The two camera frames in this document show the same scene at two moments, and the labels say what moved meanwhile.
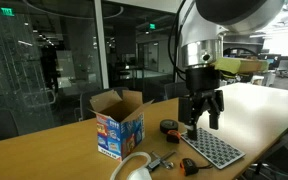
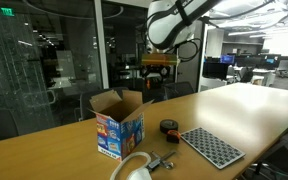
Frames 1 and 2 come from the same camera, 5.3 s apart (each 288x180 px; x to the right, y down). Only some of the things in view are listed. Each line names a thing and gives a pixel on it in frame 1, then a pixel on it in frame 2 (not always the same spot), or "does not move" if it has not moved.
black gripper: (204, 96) → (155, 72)
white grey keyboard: (212, 149) does not move
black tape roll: (167, 125) does not move
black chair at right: (284, 160) does not move
